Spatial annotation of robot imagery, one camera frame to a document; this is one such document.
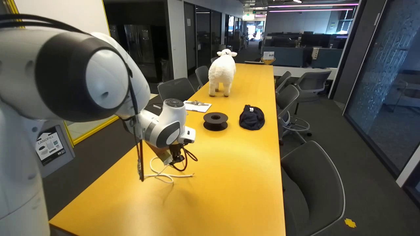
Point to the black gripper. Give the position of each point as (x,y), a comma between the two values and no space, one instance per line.
(178,152)

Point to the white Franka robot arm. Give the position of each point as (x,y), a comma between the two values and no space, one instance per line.
(66,73)

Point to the black filament spool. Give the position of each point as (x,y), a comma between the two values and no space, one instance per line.
(216,120)

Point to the white paper sheet with tool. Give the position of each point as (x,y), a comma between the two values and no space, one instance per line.
(198,105)

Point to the black office chair with footring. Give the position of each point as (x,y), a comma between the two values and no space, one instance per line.
(177,89)

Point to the dark navy cap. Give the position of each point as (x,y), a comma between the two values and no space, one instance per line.
(253,118)

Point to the grey office chair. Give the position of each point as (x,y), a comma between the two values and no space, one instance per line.
(288,99)
(313,81)
(283,80)
(202,73)
(313,183)

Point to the white plush sheep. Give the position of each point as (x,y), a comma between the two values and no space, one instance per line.
(223,69)

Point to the grey control box with label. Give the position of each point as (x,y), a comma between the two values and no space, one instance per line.
(53,146)

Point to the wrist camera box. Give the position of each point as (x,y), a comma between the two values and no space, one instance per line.
(188,135)

